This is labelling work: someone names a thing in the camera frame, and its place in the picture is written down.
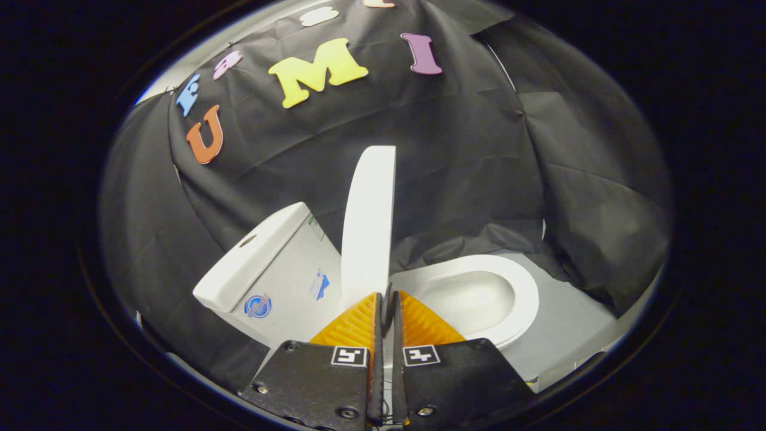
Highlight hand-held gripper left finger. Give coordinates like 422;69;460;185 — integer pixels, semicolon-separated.
238;292;384;430

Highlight white toilet lid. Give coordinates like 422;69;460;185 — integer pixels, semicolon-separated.
341;145;397;309

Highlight black backdrop cloth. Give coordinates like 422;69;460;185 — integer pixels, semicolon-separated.
99;0;674;390

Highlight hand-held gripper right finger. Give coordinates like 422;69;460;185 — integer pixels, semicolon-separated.
392;291;537;428

